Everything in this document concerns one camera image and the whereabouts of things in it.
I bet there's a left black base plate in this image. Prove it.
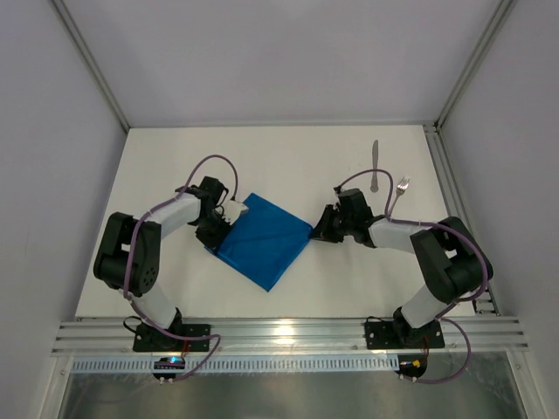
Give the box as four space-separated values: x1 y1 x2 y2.
133 323 210 353

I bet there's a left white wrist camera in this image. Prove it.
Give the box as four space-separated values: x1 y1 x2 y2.
223 199 249 225

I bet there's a purple cable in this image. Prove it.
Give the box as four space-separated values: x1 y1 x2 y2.
333 168 492 384
121 154 239 385

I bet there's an aluminium frame post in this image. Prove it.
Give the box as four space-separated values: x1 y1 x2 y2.
434 0 517 130
49 0 131 134

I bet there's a blue cloth napkin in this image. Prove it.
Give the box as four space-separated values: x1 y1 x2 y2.
217 193 312 292

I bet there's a right black connector box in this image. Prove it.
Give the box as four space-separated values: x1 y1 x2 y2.
396 360 428 381

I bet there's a silver table knife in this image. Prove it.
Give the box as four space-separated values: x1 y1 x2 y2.
369 140 379 193

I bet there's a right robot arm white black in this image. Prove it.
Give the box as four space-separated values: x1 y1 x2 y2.
309 189 493 349

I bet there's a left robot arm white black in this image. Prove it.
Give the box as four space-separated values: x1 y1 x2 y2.
93 176 238 352

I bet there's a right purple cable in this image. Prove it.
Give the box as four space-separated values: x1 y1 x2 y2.
333 168 492 384

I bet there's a black connector box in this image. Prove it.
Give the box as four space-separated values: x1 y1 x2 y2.
396 360 428 381
152 356 185 381

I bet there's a right aluminium side rail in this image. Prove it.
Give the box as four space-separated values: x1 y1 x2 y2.
424 122 500 316

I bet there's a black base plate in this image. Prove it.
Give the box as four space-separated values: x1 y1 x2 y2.
363 319 445 350
133 323 210 353

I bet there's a left black connector box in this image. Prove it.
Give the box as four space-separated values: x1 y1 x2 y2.
152 356 185 381

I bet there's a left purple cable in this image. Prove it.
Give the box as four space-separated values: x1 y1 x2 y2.
121 154 239 385

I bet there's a left aluminium frame post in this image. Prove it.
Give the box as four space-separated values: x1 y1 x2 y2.
49 0 131 134

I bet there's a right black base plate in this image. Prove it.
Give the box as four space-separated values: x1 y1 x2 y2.
363 319 445 350

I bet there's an aluminium front rail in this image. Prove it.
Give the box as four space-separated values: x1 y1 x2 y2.
52 316 529 356

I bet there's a silver fork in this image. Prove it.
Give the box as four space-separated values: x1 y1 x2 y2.
387 176 411 216

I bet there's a right aluminium frame post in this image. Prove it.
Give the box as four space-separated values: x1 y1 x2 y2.
434 0 517 130

